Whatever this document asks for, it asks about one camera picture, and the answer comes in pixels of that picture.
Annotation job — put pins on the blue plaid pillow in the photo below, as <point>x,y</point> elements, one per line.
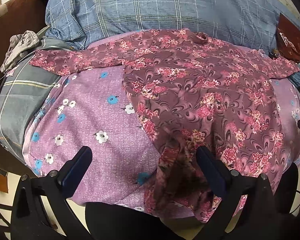
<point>249,23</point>

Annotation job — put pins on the grey crumpled small cloth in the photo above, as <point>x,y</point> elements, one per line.
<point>20,45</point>

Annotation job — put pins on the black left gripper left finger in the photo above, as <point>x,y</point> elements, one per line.
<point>29,219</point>

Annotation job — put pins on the maroon floral patterned shirt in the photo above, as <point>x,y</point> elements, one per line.
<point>190,90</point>

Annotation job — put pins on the purple floral bed sheet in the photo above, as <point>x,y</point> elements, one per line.
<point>91,108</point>

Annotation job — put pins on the brown headboard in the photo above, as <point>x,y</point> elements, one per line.
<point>16,17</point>

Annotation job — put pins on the grey striped folded blanket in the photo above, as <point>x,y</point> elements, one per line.
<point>23,91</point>

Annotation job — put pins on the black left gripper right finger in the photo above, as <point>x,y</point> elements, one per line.
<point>247,209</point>

